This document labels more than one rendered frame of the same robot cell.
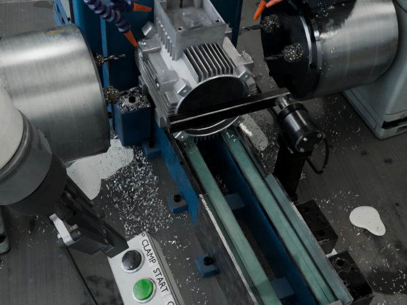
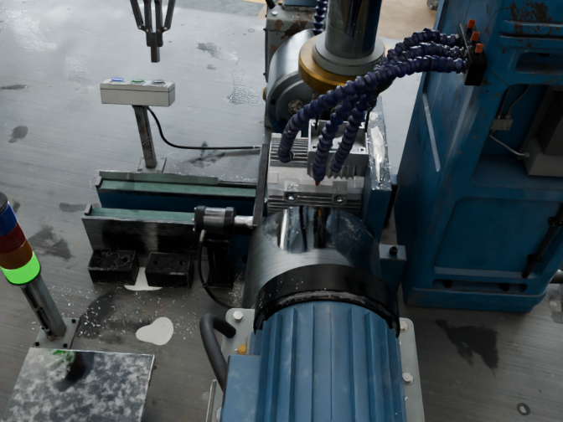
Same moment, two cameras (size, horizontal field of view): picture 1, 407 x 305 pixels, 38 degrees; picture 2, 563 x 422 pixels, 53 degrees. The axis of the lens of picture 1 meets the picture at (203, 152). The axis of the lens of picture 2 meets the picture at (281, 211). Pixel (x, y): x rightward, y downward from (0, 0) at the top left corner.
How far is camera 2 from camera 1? 1.50 m
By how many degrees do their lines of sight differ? 70
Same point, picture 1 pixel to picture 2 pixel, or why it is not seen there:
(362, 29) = (260, 260)
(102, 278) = (219, 159)
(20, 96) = (286, 46)
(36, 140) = not seen: outside the picture
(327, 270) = (111, 217)
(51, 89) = (285, 58)
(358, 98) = not seen: hidden behind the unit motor
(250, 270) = (147, 184)
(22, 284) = (238, 127)
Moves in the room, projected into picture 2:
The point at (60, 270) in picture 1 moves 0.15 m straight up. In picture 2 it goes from (236, 143) to (235, 102)
